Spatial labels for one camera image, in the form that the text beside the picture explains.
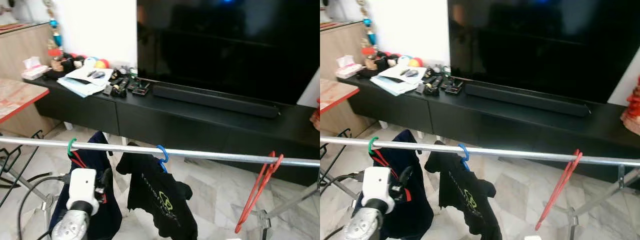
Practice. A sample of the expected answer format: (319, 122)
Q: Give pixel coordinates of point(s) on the green plastic hanger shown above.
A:
(370, 145)
(69, 146)

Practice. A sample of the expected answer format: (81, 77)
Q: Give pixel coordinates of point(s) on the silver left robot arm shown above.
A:
(362, 227)
(70, 227)

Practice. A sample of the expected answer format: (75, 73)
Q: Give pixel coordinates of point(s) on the blue plastic hanger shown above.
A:
(166, 155)
(467, 152)

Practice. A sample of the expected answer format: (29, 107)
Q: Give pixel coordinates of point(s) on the red plastic hanger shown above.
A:
(570, 165)
(270, 167)

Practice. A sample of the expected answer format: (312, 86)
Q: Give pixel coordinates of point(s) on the black t-shirt with green logo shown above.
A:
(460, 190)
(150, 190)

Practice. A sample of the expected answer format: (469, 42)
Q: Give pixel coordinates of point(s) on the black tv cabinet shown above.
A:
(150, 125)
(460, 122)

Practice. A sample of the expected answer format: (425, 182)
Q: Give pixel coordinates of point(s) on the black remote control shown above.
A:
(435, 86)
(121, 87)

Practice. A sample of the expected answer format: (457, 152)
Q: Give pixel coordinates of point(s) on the white paper stack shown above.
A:
(80, 84)
(395, 82)

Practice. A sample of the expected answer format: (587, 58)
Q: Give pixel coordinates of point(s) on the small black tray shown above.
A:
(453, 87)
(139, 88)

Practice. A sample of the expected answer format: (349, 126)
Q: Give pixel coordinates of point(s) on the clear plastic bottle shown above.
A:
(133, 74)
(447, 73)

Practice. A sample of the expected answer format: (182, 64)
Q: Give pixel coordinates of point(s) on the marble table with red edge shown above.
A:
(332, 92)
(17, 95)

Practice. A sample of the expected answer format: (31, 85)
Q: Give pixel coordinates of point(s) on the black round plush toy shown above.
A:
(393, 61)
(79, 62)
(68, 62)
(382, 61)

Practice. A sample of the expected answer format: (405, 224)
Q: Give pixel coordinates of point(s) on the pink white tissue box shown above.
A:
(35, 70)
(348, 69)

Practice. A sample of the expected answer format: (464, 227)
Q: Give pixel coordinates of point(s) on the jar with red lid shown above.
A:
(370, 61)
(56, 62)

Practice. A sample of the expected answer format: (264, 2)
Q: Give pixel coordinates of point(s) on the black soundbar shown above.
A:
(525, 99)
(215, 100)

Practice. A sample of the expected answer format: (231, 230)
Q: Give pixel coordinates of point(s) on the light wooden cabinet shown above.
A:
(337, 50)
(20, 50)

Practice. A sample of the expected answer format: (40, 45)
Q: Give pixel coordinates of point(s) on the gold blue trophy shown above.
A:
(56, 39)
(370, 37)

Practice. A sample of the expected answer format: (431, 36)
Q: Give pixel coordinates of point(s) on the black flat television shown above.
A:
(225, 50)
(540, 50)

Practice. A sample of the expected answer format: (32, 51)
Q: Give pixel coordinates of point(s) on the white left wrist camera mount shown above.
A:
(377, 186)
(82, 187)

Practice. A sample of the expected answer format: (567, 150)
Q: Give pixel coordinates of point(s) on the silver clothes rail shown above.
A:
(520, 154)
(210, 155)

